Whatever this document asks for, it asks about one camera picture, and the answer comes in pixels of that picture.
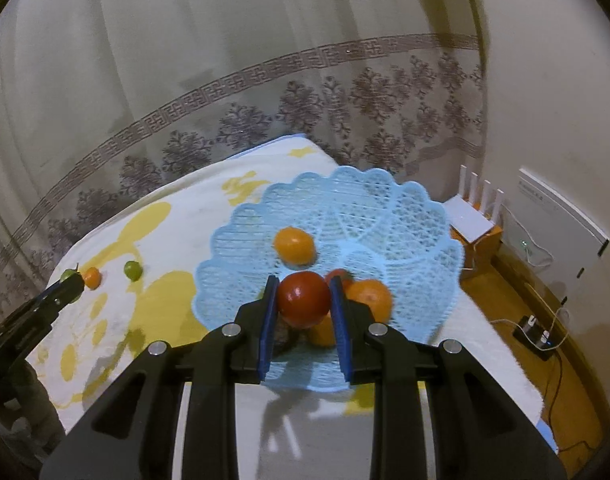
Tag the medium orange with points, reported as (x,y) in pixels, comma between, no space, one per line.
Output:
(325,332)

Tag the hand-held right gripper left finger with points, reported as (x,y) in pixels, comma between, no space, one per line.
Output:
(268,330)

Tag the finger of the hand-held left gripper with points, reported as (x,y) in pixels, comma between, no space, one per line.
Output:
(45,307)

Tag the black power strip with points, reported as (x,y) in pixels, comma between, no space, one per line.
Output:
(535,337)

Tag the large orange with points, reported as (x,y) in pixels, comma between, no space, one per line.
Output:
(372,300)

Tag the small red tomato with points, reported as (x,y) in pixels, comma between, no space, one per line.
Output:
(338,276)

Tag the blue plastic lattice basket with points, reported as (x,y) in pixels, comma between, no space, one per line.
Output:
(385,220)

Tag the small green fruit with stem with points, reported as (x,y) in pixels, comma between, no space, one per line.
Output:
(69,276)

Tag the small orange tomato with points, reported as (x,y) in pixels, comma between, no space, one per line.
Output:
(91,277)

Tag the cream patterned curtain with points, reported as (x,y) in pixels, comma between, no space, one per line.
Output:
(185,60)

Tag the white wall panel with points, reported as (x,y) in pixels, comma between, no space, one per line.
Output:
(555,220)

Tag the orange wooden box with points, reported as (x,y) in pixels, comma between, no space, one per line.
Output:
(480,255)

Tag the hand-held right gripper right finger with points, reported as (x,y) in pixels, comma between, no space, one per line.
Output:
(341,335)

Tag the yellow-orange tomato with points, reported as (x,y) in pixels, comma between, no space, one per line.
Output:
(295,246)

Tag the white router with antennas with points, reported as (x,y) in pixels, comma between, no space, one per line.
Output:
(467,217)

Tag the white blanket with yellow print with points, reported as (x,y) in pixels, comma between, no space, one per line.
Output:
(195,210)

